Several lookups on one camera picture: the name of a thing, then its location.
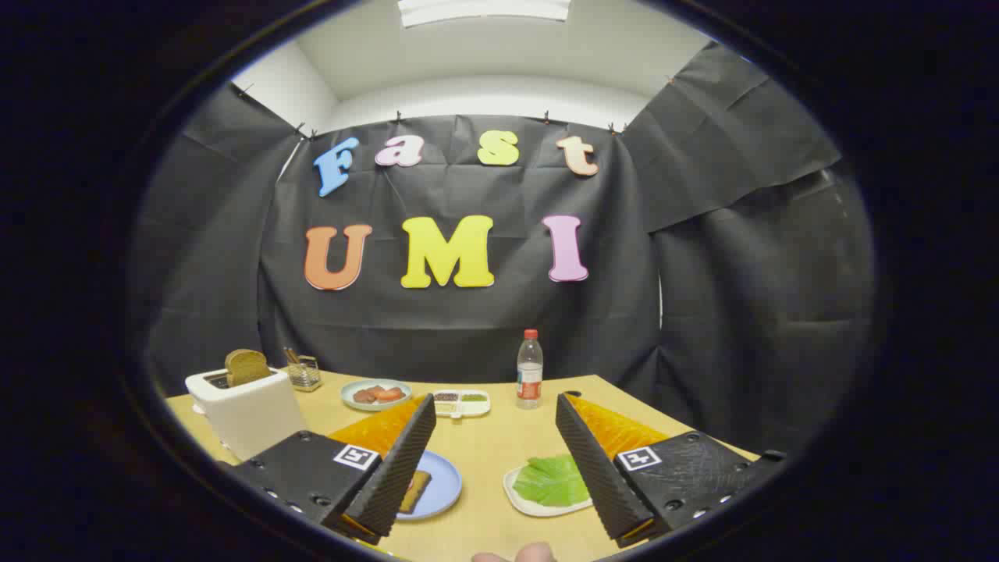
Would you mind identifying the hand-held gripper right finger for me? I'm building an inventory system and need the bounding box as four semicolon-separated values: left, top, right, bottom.
556;393;787;548

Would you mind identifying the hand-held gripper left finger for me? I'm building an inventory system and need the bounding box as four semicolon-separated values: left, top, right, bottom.
230;394;436;546

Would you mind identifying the green lettuce leaf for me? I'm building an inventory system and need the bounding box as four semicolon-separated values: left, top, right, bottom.
512;455;592;507

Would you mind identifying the brown bread slice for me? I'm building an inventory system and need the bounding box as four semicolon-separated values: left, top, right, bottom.
225;349;272;387

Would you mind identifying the bread slice with ham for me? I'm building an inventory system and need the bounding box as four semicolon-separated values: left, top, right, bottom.
398;470;432;514

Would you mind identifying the blue plate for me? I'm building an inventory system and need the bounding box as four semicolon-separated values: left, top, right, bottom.
396;450;463;521

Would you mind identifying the pale green plate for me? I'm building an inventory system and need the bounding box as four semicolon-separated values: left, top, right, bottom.
341;379;413;412

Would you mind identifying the white square plate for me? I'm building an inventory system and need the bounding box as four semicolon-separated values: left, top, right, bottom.
503;461;594;518

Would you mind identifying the white divided seasoning tray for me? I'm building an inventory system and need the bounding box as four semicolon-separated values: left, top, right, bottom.
432;389;492;418

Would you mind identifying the clear red-capped water bottle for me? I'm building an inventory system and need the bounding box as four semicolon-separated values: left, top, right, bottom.
516;329;544;410

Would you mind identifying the white toaster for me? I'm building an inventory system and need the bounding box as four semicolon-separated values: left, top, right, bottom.
185;367;309;461

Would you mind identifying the black backdrop cloth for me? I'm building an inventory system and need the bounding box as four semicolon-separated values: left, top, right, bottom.
129;39;879;457

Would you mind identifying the ceiling light panel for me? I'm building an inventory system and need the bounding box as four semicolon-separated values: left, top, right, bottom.
398;0;572;29

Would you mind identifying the wire utensil basket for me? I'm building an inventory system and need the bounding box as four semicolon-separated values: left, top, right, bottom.
286;355;322;392

